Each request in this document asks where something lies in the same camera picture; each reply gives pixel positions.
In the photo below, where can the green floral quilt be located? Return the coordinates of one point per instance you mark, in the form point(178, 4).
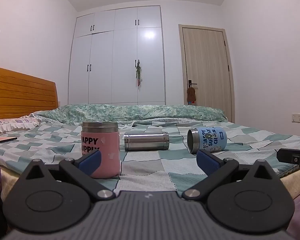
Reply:
point(130, 112)

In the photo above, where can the white wardrobe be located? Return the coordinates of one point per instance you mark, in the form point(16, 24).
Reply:
point(117, 55)

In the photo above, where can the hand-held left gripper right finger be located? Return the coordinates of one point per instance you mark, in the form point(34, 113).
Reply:
point(207, 162)

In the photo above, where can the wooden door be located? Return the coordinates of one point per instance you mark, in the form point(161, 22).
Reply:
point(206, 65)

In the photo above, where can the blue printed cup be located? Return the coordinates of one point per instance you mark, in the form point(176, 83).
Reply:
point(208, 140)

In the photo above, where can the pink cup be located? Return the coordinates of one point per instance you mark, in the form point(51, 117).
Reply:
point(101, 152)

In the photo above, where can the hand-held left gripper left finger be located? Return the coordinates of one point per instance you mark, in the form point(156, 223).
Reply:
point(90, 163)

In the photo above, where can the purple floral pillow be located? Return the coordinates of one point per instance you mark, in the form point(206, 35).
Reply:
point(10, 125)

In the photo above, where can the checked green bed sheet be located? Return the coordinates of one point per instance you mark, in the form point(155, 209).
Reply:
point(145, 165)

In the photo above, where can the beige mattress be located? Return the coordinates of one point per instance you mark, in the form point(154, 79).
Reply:
point(293, 185)

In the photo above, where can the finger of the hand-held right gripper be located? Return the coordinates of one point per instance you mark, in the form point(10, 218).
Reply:
point(293, 157)

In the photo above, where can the green hanging toy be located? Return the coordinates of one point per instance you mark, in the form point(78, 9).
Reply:
point(139, 73)

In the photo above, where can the wooden headboard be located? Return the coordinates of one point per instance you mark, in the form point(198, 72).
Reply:
point(20, 95)

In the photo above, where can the red flat book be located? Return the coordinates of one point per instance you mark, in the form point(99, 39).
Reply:
point(1, 139)

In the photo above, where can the plain steel cup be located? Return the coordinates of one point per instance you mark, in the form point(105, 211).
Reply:
point(146, 141)

